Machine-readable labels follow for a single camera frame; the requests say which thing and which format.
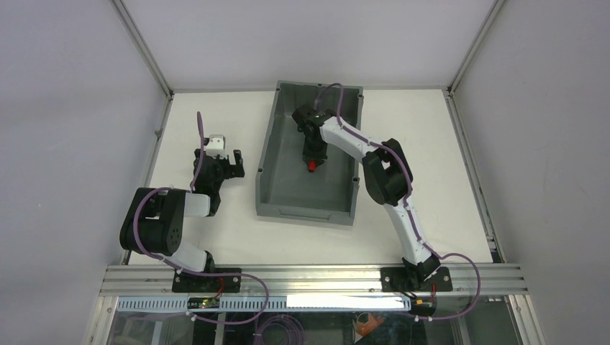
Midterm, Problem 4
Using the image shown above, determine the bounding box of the white slotted cable duct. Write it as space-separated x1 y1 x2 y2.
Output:
117 294 411 313

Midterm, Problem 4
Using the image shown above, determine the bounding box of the grey plastic storage bin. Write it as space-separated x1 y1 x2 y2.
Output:
255 80 364 226

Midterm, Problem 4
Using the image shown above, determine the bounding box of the red handled screwdriver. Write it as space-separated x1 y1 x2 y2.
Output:
307 160 317 173

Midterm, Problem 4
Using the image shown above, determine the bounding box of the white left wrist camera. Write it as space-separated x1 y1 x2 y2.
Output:
204 134 227 160

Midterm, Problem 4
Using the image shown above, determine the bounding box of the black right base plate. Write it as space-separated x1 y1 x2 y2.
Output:
380 266 453 293

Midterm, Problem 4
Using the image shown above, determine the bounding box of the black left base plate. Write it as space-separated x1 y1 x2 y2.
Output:
171 267 242 293

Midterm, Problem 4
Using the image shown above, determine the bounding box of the coiled purple cable below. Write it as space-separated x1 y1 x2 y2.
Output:
255 314 306 345

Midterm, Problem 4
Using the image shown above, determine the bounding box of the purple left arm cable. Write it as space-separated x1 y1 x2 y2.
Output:
132 111 270 326

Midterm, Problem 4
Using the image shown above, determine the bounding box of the aluminium front rail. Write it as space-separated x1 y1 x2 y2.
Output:
99 263 529 297

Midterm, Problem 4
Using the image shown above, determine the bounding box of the orange object under table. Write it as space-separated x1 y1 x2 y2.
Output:
354 313 385 336

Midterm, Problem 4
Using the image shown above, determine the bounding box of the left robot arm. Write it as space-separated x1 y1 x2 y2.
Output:
119 149 245 275

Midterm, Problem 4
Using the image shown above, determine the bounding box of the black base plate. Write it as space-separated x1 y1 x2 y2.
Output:
171 267 242 293
380 266 453 293

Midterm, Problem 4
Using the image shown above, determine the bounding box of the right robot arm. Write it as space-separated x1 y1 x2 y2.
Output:
291 105 440 290

